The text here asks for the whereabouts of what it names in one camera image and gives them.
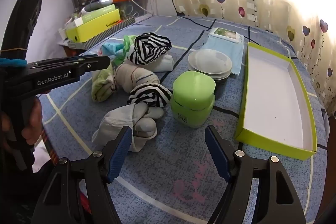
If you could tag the yellow green box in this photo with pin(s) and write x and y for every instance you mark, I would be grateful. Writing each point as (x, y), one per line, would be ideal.
(97, 27)

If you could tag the green plastic jar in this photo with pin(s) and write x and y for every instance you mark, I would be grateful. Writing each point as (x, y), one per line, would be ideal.
(193, 92)

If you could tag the grey oval device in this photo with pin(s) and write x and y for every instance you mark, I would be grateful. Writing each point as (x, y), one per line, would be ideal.
(98, 3)

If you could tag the blue plaid bed sheet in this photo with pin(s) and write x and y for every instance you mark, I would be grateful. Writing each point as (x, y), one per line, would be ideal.
(168, 187)

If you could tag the black white striped sock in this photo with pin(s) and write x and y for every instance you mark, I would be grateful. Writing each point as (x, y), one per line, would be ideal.
(149, 96)
(147, 50)

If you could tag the glass jar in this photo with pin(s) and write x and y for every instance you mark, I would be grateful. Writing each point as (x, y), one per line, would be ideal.
(74, 1)

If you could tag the grey white sock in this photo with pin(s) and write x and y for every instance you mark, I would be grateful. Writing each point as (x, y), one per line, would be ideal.
(118, 121)

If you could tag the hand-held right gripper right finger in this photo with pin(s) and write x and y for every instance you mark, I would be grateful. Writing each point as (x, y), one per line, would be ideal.
(216, 155)

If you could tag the light blue sock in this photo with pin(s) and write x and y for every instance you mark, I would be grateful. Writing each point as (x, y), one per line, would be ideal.
(113, 48)

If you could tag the person's left hand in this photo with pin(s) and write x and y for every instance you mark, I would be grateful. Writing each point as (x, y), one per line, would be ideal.
(32, 119)

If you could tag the striped cardboard box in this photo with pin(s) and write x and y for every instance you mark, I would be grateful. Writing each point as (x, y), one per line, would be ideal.
(113, 31)

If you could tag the lime green cardboard box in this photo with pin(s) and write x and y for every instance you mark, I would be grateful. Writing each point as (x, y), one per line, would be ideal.
(275, 98)

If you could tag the green white flat box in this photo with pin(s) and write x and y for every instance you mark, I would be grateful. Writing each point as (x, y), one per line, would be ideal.
(97, 12)

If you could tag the light blue wet wipes pack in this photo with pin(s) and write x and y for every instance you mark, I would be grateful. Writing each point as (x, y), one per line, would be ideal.
(225, 50)

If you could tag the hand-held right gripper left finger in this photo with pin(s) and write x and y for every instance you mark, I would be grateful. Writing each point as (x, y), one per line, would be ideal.
(119, 155)

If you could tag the beige sock with blue stripes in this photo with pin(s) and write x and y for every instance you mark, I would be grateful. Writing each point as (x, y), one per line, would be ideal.
(131, 77)

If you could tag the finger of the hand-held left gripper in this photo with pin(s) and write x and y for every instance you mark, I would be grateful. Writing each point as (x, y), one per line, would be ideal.
(92, 65)
(52, 63)

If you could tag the white bowl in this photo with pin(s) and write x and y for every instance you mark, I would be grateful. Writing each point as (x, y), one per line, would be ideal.
(223, 76)
(210, 61)

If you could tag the light green cloth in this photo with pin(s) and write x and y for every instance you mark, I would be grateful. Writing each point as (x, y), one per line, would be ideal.
(127, 43)

